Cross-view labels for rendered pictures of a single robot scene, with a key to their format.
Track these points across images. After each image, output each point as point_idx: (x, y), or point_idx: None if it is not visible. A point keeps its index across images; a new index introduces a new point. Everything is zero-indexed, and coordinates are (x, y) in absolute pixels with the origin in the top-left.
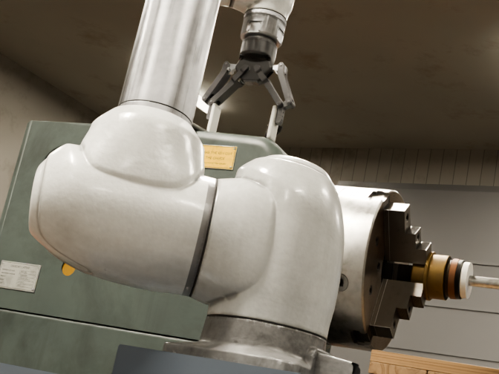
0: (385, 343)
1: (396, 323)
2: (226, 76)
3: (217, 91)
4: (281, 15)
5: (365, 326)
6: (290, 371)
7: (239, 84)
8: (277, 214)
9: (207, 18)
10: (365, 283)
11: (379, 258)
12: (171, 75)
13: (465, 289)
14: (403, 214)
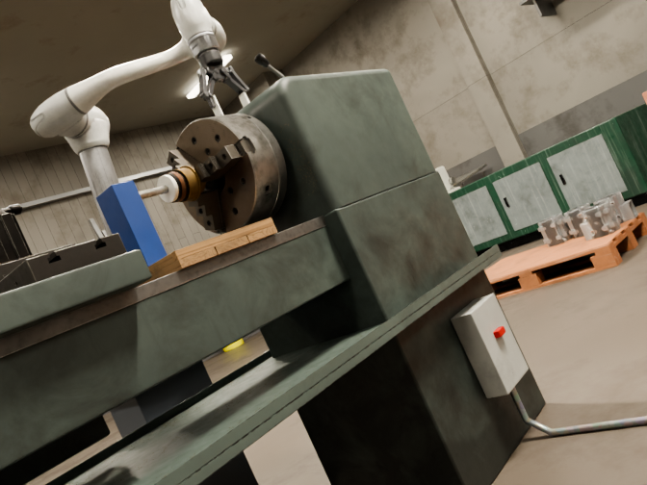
0: (245, 215)
1: (210, 220)
2: (231, 76)
3: (240, 84)
4: (188, 41)
5: (212, 231)
6: None
7: (226, 80)
8: None
9: (99, 211)
10: (194, 214)
11: None
12: None
13: (165, 200)
14: (168, 164)
